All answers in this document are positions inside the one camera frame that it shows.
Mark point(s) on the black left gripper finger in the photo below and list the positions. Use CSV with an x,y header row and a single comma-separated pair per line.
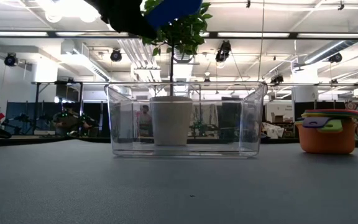
x,y
129,18

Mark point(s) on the blue measuring cup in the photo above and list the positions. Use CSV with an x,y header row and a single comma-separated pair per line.
x,y
172,11

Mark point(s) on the purple measuring cup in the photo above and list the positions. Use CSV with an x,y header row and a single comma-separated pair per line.
x,y
314,122

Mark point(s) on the yellow measuring cup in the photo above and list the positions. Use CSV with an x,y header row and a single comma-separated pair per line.
x,y
322,114

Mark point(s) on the green measuring cup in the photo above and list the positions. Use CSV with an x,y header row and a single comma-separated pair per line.
x,y
332,126

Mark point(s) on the orange measuring cup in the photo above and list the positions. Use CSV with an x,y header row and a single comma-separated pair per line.
x,y
325,143

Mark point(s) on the red measuring cup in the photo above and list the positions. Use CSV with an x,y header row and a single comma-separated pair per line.
x,y
346,112

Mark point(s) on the clear plastic basket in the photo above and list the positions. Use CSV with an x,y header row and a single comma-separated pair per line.
x,y
123,124

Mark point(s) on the black ceiling spotlight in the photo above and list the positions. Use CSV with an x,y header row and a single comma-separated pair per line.
x,y
277,78
335,57
116,55
11,59
223,51

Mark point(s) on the person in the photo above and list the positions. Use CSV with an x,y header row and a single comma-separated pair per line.
x,y
145,121

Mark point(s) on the potted plant in white pot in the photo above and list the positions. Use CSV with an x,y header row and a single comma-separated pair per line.
x,y
171,121

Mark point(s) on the dark robot with green lights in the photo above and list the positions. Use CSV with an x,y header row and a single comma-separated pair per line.
x,y
68,121

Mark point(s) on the grey-blue table mat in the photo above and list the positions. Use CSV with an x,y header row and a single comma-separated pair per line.
x,y
73,186

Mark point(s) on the cardboard box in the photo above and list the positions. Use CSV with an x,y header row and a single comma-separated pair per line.
x,y
278,117

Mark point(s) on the white cloth heap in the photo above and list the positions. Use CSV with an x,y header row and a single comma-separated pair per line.
x,y
272,129

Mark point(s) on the black overhead frame beam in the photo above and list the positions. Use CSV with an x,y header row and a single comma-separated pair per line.
x,y
73,34

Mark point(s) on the tall black stand frame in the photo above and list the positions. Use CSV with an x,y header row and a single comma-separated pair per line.
x,y
36,105

